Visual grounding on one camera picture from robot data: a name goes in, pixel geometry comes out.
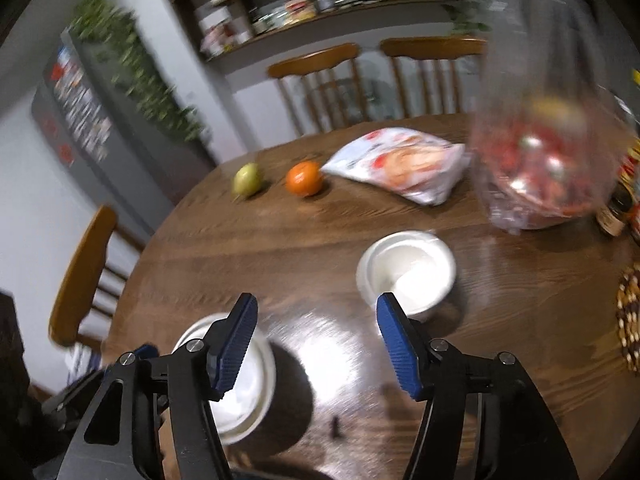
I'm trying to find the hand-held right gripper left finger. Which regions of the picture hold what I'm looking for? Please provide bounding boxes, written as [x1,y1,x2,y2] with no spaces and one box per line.
[57,292,260,480]

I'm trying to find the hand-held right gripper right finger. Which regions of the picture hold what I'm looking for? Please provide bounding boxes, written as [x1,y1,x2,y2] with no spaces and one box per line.
[376,293,581,480]

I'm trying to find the white ribbed bowl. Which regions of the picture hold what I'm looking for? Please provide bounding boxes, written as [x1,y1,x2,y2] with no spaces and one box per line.
[172,312,277,426]

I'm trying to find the white deep bowl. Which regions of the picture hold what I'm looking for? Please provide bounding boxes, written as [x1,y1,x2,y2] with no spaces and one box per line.
[356,230,458,323]

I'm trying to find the wooden chair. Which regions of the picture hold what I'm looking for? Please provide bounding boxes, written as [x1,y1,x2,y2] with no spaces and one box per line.
[48,205,151,348]
[380,36,488,118]
[267,43,366,136]

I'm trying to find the green pear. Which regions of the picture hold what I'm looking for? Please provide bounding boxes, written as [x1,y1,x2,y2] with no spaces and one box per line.
[232,161,265,198]

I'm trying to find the orange fruit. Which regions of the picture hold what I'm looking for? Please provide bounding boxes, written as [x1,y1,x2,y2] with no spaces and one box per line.
[286,161,323,197]

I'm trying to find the white snack bag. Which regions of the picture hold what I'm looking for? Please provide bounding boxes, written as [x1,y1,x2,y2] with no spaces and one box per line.
[320,128,472,206]

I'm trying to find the grey refrigerator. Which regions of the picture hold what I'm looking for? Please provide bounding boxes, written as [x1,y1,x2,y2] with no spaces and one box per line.
[30,27,218,206]

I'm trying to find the pile of red candies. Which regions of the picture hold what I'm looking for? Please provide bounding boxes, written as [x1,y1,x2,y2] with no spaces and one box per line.
[487,110,613,221]

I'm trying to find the beaded wooden trivet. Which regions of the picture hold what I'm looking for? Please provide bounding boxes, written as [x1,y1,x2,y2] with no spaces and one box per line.
[614,267,640,368]

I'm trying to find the cluster of fridge magnets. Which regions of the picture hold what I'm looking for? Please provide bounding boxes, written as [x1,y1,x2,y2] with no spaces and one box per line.
[50,45,113,161]

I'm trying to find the brown glass jar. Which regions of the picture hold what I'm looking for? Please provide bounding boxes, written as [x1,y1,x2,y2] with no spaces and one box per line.
[597,185,633,237]

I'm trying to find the green trailing plant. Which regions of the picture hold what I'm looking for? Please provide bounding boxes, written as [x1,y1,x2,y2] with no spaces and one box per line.
[70,0,208,143]

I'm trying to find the clear plastic bag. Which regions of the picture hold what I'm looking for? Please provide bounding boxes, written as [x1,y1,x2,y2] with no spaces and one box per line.
[470,0,636,233]

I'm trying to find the row of shelf jars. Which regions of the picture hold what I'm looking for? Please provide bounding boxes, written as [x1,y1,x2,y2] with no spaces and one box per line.
[172,0,458,56]

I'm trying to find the white wall socket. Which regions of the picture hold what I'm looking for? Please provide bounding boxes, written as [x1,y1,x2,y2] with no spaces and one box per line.
[67,342,103,381]

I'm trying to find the wooden wall shelf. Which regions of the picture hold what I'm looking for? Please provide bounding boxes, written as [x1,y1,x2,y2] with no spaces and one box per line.
[150,0,466,63]

